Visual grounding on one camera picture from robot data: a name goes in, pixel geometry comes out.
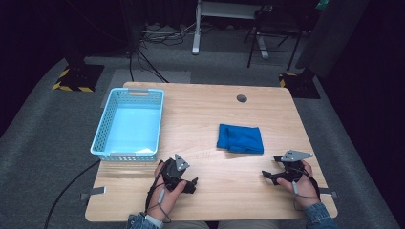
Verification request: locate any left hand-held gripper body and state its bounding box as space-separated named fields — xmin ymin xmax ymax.
xmin=160 ymin=154 xmax=191 ymax=192

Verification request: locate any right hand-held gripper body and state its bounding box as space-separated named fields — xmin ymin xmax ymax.
xmin=273 ymin=150 xmax=314 ymax=184

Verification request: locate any blue cloth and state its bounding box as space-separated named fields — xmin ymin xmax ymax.
xmin=216 ymin=123 xmax=265 ymax=156

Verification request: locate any person's left hand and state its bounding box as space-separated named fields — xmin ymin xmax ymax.
xmin=147 ymin=159 xmax=189 ymax=222

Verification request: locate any person's right hand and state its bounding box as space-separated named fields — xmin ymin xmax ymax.
xmin=275 ymin=159 xmax=321 ymax=210

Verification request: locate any grey tape tab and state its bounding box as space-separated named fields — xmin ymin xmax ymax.
xmin=318 ymin=187 xmax=338 ymax=199
xmin=79 ymin=186 xmax=107 ymax=201

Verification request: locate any light blue plastic basket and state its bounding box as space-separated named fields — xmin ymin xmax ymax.
xmin=90 ymin=87 xmax=165 ymax=162

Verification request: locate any black base with hazard stripes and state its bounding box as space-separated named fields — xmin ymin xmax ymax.
xmin=52 ymin=64 xmax=105 ymax=94
xmin=278 ymin=72 xmax=321 ymax=100

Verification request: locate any black folding chair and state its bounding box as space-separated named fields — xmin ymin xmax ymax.
xmin=243 ymin=4 xmax=307 ymax=72

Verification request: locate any grey leaning panel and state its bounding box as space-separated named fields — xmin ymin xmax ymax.
xmin=295 ymin=0 xmax=372 ymax=79

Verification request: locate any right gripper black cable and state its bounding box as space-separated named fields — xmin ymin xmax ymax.
xmin=291 ymin=167 xmax=321 ymax=212

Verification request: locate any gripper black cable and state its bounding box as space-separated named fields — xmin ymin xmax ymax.
xmin=144 ymin=161 xmax=173 ymax=224
xmin=291 ymin=167 xmax=321 ymax=212

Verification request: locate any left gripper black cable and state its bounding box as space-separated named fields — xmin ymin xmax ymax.
xmin=144 ymin=161 xmax=173 ymax=224

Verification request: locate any black floor cable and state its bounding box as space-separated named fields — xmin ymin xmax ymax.
xmin=43 ymin=159 xmax=101 ymax=229

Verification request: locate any bundle of floor cables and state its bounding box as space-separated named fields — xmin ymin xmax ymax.
xmin=128 ymin=22 xmax=218 ymax=84

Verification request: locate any white desk frame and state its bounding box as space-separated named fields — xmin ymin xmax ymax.
xmin=191 ymin=0 xmax=270 ymax=60

